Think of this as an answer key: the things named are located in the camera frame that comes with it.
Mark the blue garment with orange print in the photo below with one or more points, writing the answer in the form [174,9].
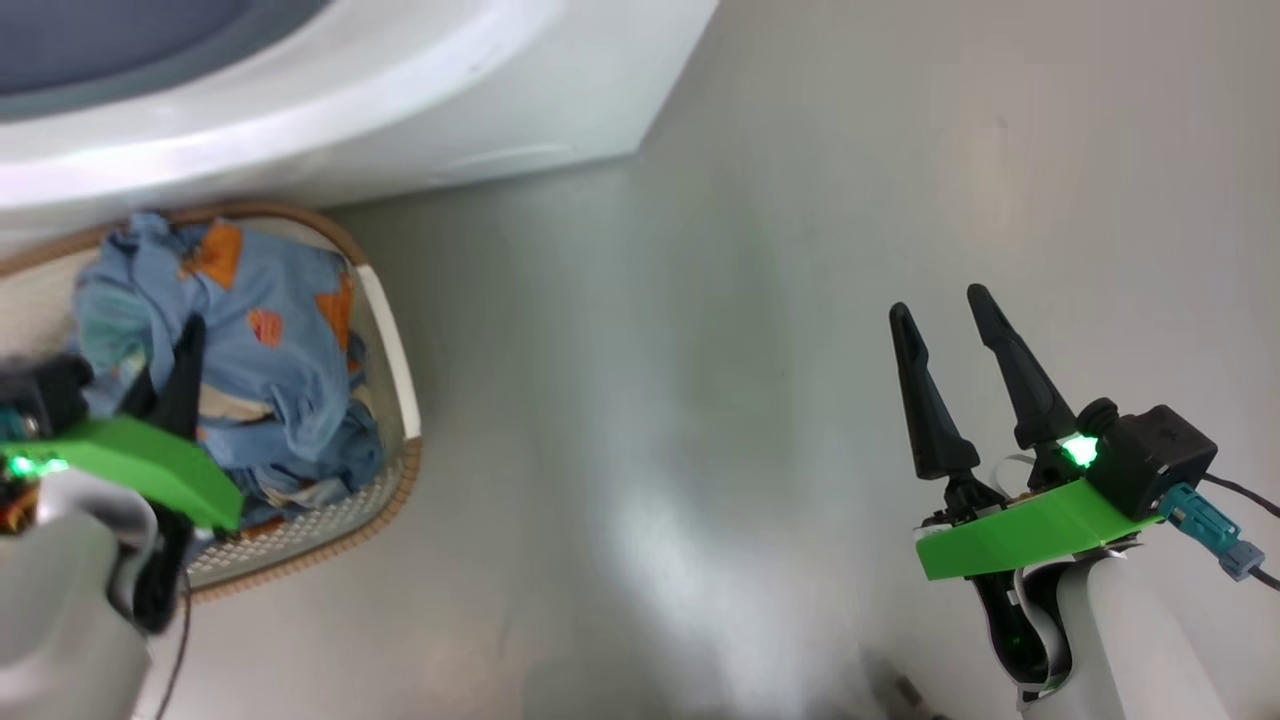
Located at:
[270,310]
[340,455]

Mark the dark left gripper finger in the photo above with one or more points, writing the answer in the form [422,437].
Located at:
[143,400]
[188,390]

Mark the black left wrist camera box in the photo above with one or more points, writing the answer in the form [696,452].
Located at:
[45,395]

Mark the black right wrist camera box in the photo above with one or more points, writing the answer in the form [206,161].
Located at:
[1155,455]

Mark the cream perforated laundry basket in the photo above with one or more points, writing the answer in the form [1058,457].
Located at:
[395,360]

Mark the white washing machine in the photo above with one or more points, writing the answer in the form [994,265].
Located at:
[400,90]

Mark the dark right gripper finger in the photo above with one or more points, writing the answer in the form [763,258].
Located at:
[930,420]
[1030,395]

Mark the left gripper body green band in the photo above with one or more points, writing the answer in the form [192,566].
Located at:
[150,460]

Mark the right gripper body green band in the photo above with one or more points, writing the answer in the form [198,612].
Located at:
[1020,535]

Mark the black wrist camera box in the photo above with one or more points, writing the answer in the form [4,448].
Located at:
[45,395]
[1155,455]

